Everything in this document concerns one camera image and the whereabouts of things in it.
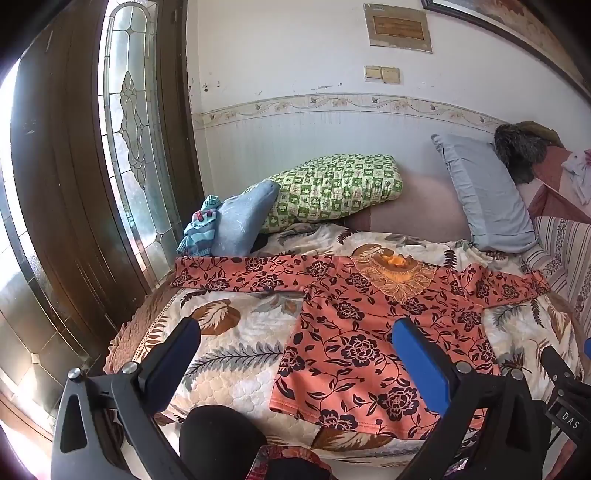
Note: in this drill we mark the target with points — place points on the blue striped knitted garment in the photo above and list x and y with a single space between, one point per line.
198 235

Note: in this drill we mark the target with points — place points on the person's floral patterned garment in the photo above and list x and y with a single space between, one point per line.
263 466

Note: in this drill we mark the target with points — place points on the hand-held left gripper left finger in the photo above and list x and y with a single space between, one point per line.
175 355

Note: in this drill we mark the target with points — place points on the pink sheet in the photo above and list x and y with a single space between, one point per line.
554 170

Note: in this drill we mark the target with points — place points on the orange floral shirt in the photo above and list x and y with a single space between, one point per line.
351 350

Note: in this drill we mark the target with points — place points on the striped pillow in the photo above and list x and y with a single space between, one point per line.
568 249

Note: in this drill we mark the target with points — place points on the grey-blue pillow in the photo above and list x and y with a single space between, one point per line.
485 198

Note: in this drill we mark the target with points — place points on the leaf print blanket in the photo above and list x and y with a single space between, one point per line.
240 332

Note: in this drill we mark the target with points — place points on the wall plaque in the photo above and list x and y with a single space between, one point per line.
399 25

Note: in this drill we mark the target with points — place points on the light blue cushion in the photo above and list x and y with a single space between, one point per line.
240 217

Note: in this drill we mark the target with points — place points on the dark furry cloth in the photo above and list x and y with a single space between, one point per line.
519 150

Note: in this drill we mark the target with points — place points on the white crumpled cloth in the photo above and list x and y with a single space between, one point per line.
579 175

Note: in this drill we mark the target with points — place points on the brass light switch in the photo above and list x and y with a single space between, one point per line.
373 74
391 75

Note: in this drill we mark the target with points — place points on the green checkered pillow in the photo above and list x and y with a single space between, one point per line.
332 189

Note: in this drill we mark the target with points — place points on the person's leg in black trousers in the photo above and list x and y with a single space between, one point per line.
217 438

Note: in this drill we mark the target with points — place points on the mauve bed cushion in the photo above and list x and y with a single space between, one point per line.
415 207

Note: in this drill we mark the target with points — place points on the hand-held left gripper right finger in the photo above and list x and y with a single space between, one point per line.
420 364

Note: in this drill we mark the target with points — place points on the leaded glass window panel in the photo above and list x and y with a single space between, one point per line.
134 138

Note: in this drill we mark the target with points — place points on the dark wooden door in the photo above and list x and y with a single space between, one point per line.
60 184

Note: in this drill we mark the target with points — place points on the brown cloth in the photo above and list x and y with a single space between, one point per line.
540 131

